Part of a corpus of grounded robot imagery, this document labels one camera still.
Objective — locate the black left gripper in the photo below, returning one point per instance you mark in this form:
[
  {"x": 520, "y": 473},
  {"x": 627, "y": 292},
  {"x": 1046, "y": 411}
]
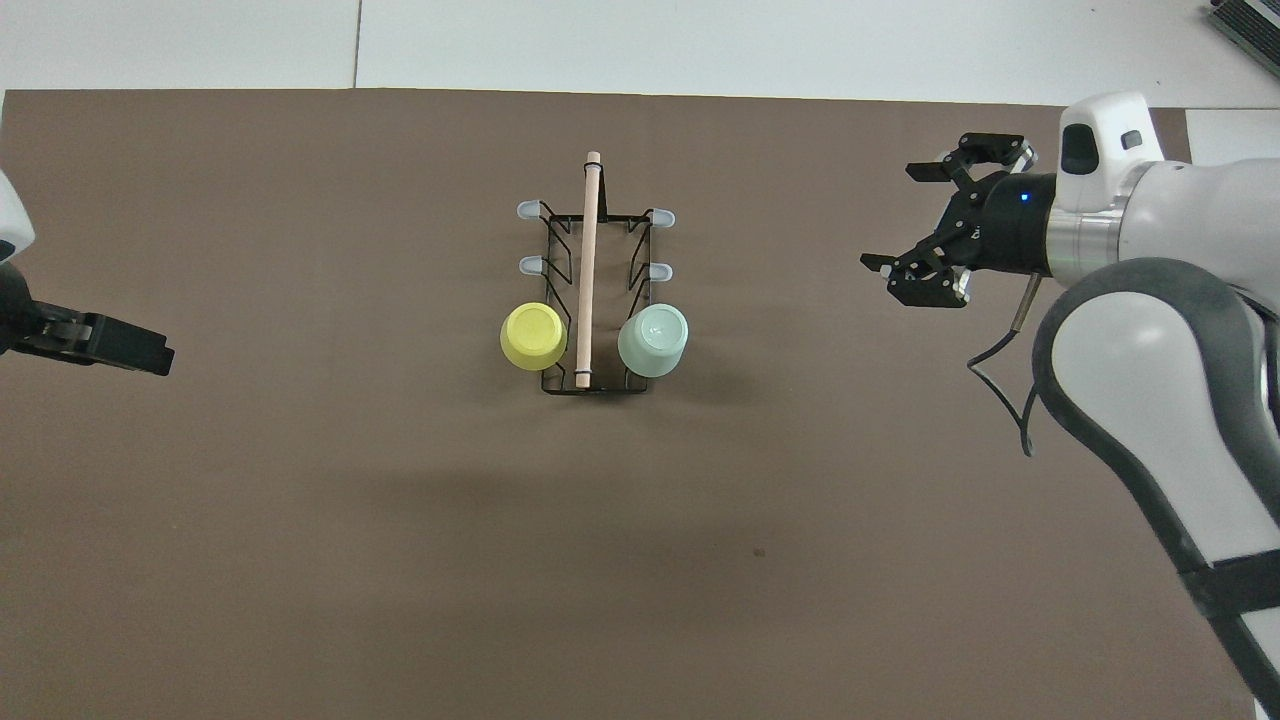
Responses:
[{"x": 18, "y": 315}]

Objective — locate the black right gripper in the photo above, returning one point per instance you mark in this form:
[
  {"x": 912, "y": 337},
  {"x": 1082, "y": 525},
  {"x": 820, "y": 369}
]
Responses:
[{"x": 1010, "y": 225}]

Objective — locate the light green plastic cup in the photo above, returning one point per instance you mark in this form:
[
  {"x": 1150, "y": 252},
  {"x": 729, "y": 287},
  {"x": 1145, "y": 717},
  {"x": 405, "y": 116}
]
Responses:
[{"x": 653, "y": 340}]

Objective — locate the yellow plastic cup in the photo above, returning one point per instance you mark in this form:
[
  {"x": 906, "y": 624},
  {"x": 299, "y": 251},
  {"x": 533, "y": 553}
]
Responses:
[{"x": 533, "y": 335}]

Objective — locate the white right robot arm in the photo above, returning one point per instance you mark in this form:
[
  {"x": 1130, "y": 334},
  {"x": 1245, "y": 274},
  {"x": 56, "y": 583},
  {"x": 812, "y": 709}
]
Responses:
[{"x": 1180, "y": 400}]

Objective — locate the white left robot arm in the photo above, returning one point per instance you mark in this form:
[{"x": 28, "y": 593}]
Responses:
[{"x": 12, "y": 215}]

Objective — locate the grey finned metal device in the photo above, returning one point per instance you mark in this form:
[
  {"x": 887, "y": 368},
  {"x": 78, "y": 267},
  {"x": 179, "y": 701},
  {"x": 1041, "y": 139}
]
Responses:
[{"x": 1250, "y": 20}]

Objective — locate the brown table mat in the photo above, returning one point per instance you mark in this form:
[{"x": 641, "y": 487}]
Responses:
[{"x": 400, "y": 560}]

